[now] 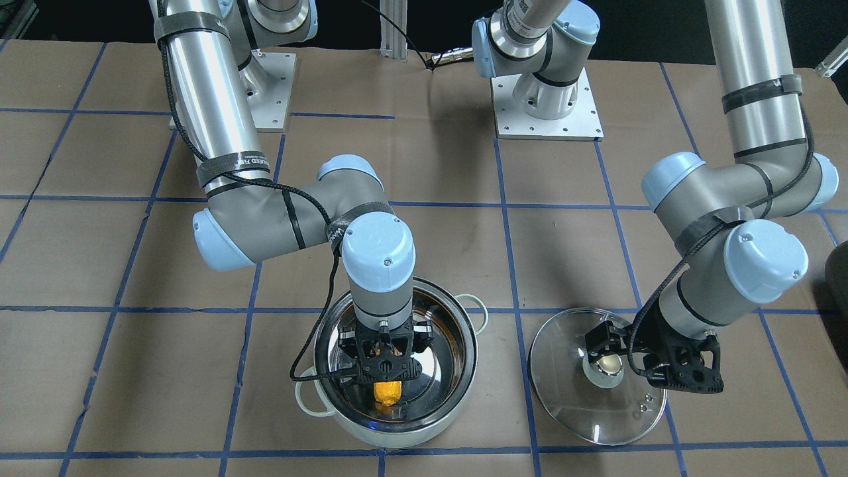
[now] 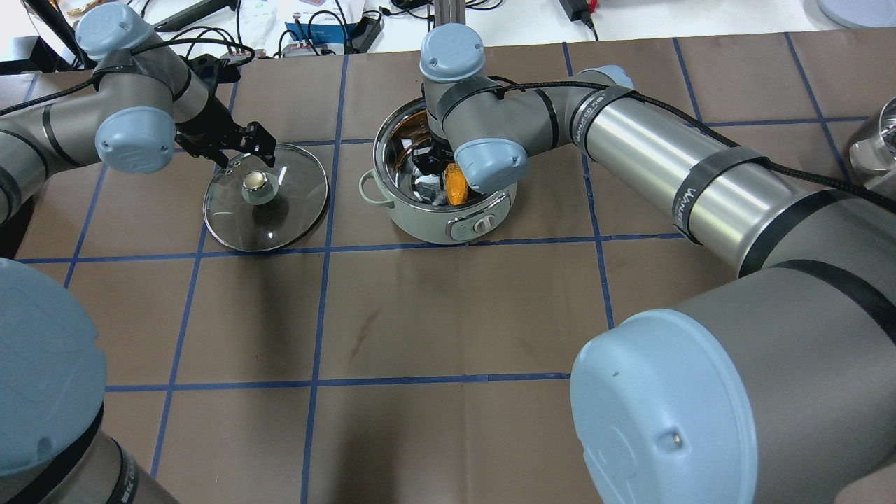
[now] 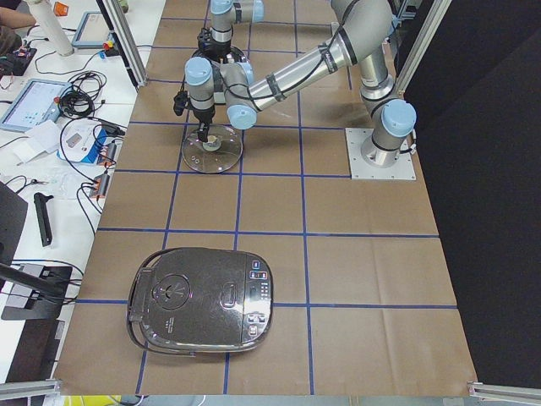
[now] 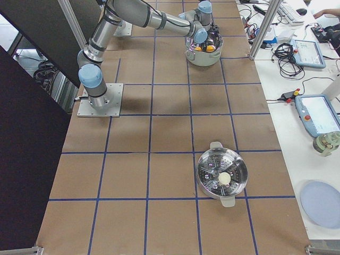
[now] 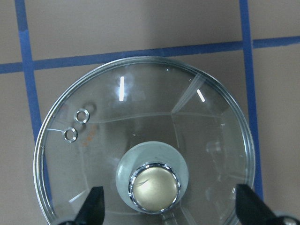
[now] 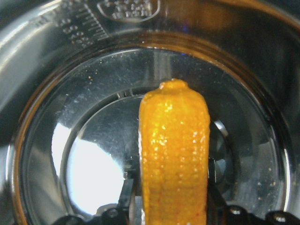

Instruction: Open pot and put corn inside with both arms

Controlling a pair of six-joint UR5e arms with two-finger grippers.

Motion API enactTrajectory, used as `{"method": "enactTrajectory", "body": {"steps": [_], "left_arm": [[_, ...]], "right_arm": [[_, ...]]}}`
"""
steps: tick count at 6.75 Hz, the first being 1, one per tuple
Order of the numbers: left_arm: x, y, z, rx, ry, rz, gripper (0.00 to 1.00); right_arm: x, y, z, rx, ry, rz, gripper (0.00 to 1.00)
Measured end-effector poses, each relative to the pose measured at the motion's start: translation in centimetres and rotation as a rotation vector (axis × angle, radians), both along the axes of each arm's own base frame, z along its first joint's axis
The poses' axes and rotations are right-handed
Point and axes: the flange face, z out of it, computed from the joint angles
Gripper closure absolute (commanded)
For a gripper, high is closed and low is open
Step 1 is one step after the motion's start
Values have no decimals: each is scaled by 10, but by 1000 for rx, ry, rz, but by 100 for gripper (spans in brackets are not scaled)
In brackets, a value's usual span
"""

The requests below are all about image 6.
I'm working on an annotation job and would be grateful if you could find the yellow corn cob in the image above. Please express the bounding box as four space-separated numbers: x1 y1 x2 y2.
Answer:
139 79 210 225

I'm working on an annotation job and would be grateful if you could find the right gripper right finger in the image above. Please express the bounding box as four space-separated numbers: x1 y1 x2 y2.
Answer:
207 180 226 225

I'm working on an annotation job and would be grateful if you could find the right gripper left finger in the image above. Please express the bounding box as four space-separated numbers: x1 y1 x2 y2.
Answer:
118 179 136 225

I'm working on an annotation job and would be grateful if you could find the pale green cooking pot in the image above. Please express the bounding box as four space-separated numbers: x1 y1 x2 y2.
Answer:
0 0 300 225

